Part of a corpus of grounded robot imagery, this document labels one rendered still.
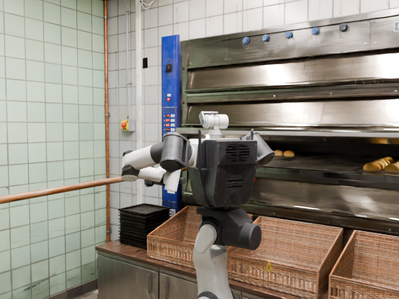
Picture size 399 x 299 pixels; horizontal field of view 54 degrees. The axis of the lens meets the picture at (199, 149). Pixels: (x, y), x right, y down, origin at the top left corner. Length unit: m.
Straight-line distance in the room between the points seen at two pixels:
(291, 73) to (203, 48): 0.73
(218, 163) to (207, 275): 0.57
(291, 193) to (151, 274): 1.05
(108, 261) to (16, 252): 0.70
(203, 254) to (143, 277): 0.96
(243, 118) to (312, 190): 0.67
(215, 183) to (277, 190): 1.08
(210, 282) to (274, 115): 1.22
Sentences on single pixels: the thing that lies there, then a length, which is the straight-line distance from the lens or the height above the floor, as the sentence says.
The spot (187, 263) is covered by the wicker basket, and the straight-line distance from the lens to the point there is 2.55.
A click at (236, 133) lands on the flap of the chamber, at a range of 2.61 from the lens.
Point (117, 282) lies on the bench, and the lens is 2.96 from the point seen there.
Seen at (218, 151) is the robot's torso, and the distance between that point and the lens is 1.62.
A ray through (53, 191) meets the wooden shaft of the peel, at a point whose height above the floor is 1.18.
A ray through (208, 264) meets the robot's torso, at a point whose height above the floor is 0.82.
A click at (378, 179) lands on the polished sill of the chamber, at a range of 2.47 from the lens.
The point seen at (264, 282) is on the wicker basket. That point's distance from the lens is 2.29.
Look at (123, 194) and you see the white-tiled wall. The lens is 3.54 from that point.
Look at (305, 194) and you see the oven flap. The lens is 2.61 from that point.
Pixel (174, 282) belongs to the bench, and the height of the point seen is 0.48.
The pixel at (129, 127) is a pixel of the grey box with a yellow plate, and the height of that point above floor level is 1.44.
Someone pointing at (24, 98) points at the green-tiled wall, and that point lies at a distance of 3.19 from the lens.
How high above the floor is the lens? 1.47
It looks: 4 degrees down
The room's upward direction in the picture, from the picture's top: straight up
